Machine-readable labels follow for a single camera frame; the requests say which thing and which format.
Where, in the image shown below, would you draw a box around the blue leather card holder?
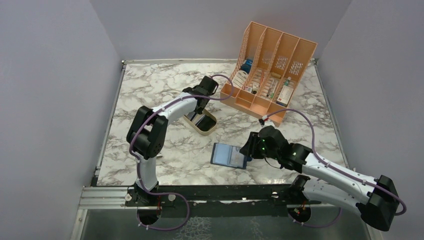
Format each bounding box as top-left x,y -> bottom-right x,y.
210,142 -> 253,170

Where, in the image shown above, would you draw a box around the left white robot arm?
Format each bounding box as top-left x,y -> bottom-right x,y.
126,76 -> 218,206

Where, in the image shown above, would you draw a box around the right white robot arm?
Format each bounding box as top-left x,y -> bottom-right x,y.
240,125 -> 400,232

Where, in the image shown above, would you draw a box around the credit cards in tray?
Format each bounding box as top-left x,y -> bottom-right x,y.
186,111 -> 216,132

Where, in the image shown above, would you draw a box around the tan oval tray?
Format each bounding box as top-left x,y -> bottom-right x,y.
183,109 -> 218,136

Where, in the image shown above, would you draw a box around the small items in organizer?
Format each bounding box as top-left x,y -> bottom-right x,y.
244,81 -> 260,95

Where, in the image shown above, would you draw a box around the white red box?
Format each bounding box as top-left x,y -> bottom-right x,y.
276,85 -> 294,105

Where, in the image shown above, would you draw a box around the blue round container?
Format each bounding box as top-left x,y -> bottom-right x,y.
240,58 -> 253,74

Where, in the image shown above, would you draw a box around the orange desk organizer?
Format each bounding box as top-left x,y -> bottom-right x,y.
220,21 -> 317,127

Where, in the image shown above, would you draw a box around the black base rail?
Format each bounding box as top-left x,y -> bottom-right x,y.
124,184 -> 317,218

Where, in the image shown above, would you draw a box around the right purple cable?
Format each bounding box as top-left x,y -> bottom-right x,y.
260,108 -> 408,217

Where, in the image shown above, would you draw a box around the purple cable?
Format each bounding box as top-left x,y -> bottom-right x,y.
127,74 -> 235,200
260,108 -> 408,217

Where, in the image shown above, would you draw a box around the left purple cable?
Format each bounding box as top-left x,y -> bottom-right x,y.
127,74 -> 235,200

